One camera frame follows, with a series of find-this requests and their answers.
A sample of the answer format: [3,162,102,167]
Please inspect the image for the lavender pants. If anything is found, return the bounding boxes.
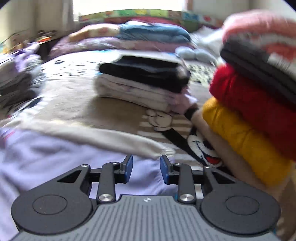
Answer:
[1,128,177,240]

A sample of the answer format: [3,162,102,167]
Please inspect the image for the purple clothes pile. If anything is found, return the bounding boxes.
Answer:
[1,43,46,108]

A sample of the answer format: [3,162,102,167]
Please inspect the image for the beige folded garment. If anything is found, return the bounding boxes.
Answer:
[191,109,287,207]

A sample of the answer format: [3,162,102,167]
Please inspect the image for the yellow folded sweater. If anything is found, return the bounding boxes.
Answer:
[202,97,295,187]

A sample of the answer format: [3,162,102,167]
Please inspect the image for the red folded sweater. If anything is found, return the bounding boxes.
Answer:
[210,64,295,159]

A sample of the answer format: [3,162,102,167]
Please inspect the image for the white printed folded garment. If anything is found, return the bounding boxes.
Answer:
[94,73,198,114]

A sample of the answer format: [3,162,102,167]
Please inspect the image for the Mickey Mouse plush blanket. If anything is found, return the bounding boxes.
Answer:
[0,49,234,200]

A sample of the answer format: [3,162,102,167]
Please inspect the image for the black white striped folded garment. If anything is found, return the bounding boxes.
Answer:
[220,39,295,105]

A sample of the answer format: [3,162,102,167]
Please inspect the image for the purple floral mattress quilt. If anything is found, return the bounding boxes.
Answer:
[49,37,195,59]

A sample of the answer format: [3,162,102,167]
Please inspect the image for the light blue plush toy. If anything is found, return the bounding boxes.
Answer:
[175,46,216,64]

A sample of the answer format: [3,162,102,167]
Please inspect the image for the cluttered side table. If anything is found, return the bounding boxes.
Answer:
[1,29,58,54]

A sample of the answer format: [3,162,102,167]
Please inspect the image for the pink rolled quilt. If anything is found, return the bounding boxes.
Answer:
[222,9,295,63]

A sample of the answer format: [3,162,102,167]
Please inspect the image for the yellow cartoon pillow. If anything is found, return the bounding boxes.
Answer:
[69,23,120,42]

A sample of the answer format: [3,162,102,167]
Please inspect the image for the blue folded blanket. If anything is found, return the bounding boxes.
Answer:
[116,21,191,43]

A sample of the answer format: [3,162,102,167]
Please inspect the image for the colourful alphabet foam mat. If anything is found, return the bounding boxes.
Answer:
[78,9,223,28]

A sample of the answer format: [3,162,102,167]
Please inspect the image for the window with wooden frame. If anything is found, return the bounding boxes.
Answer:
[73,0,193,16]

